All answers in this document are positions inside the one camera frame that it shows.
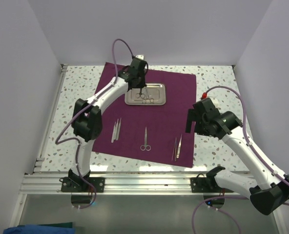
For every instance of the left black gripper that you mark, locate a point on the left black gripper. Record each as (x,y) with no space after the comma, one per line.
(142,84)

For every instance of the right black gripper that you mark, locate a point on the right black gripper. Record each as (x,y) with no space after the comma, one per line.
(193,116)

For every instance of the steel hemostat clamp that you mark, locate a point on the steel hemostat clamp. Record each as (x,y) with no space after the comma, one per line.
(140,94)

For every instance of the steel instrument tray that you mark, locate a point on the steel instrument tray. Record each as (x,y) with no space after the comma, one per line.
(156,90)

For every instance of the broad steel tweezers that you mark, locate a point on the broad steel tweezers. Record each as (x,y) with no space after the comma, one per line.
(178,148)

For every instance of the purple cloth wrap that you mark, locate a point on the purple cloth wrap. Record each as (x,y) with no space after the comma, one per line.
(164,123)

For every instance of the steel scissors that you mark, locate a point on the steel scissors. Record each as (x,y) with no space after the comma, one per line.
(145,146)

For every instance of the long steel forceps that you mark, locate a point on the long steel forceps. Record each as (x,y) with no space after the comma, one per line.
(174,151)

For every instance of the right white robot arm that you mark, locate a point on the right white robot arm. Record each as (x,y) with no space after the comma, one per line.
(269,187)

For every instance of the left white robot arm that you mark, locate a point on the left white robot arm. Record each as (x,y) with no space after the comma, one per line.
(87,117)

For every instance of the green cloth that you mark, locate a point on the green cloth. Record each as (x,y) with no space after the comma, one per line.
(60,225)

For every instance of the blue cloth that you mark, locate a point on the blue cloth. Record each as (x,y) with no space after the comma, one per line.
(36,229)

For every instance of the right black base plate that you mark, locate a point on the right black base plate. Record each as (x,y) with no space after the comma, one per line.
(202,184)

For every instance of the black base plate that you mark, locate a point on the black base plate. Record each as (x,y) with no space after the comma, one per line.
(202,184)
(69,186)

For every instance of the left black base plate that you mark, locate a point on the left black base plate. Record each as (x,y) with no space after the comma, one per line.
(69,186)

